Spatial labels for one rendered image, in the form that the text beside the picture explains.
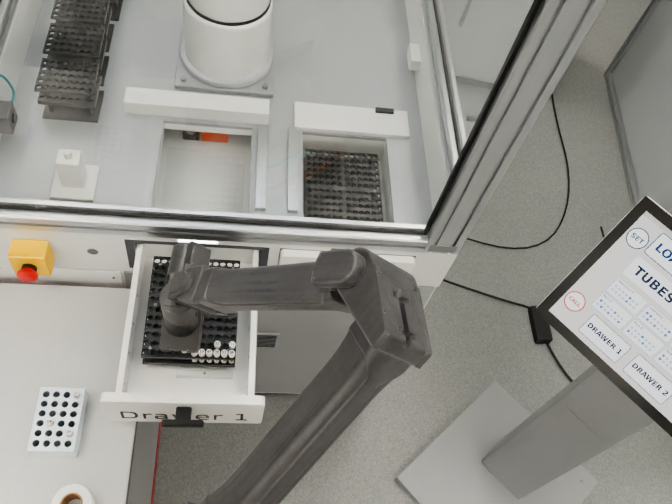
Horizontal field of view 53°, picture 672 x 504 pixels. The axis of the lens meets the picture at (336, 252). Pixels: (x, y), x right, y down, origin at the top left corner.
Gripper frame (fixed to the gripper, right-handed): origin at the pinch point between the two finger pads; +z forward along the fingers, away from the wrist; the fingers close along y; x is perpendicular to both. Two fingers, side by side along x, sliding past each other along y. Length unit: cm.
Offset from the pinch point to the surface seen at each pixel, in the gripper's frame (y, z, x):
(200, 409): -11.4, 4.8, -3.7
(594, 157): 136, 108, -159
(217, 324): 5.7, 5.5, -5.4
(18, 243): 20.2, 4.4, 34.9
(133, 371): -2.8, 11.0, 10.2
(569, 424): -2, 40, -93
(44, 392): -6.7, 14.5, 26.9
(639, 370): -3, -4, -87
